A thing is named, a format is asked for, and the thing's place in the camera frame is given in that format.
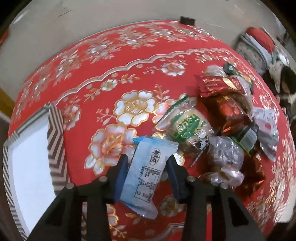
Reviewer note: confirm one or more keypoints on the red gold foil candy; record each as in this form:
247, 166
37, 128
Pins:
252, 178

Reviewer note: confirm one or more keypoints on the white strawberry snack packet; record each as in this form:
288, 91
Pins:
266, 129

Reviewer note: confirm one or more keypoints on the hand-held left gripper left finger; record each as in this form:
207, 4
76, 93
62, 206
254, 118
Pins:
121, 176

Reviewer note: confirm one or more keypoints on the dark cloth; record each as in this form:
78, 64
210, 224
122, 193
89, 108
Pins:
286, 90

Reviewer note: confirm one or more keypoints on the green white cow snack packet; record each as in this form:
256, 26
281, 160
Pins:
187, 127

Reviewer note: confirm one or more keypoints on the red cushioned chair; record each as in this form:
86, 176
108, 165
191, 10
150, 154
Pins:
259, 39

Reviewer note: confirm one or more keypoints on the small black block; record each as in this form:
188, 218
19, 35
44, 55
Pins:
187, 20

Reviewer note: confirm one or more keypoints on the light blue snack packet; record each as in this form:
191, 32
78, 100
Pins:
145, 176

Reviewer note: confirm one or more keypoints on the dark green snack packet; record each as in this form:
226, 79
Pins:
231, 69

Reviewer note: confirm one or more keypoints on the dark red chocolate packet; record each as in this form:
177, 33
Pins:
229, 113

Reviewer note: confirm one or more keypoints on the red floral tablecloth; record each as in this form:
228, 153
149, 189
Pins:
115, 76

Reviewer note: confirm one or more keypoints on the clear brown snack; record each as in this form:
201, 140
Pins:
222, 177
214, 70
224, 153

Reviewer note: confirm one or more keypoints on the striped cardboard box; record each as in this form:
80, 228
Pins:
30, 162

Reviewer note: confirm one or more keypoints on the black green snack packet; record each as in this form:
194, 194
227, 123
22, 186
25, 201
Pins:
247, 139

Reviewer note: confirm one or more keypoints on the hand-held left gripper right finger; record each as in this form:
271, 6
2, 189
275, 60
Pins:
174, 178

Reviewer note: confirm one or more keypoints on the yellow door frame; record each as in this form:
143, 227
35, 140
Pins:
5, 102

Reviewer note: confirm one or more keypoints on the red gold snack packet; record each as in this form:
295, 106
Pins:
215, 87

